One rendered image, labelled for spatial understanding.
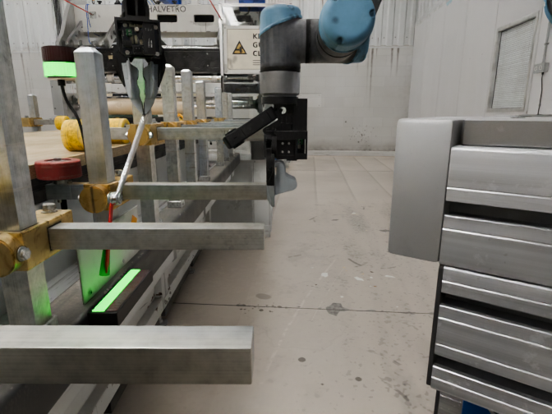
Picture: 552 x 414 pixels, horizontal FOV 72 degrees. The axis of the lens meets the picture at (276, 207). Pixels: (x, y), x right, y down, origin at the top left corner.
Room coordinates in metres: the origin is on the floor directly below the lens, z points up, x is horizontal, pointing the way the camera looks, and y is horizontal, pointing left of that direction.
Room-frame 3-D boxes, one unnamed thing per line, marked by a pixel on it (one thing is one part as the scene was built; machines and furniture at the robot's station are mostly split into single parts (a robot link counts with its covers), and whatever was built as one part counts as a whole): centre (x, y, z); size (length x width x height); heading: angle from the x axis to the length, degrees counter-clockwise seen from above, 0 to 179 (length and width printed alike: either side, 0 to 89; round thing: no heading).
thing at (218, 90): (2.21, 0.32, 0.90); 0.03 x 0.03 x 0.48; 0
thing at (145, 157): (0.96, 0.33, 0.94); 0.03 x 0.03 x 0.48; 0
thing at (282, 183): (0.74, -0.01, 0.86); 0.06 x 0.03 x 0.09; 90
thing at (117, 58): (0.73, 0.27, 1.09); 0.05 x 0.02 x 0.09; 110
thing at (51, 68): (0.71, 0.38, 1.07); 0.06 x 0.06 x 0.02
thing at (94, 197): (0.74, 0.33, 0.85); 0.13 x 0.06 x 0.05; 0
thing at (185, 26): (3.36, 0.86, 0.95); 1.65 x 0.70 x 1.90; 90
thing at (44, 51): (0.71, 0.38, 1.10); 0.06 x 0.06 x 0.02
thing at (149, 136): (0.99, 0.33, 0.95); 0.13 x 0.06 x 0.05; 0
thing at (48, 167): (0.75, 0.43, 0.85); 0.08 x 0.08 x 0.11
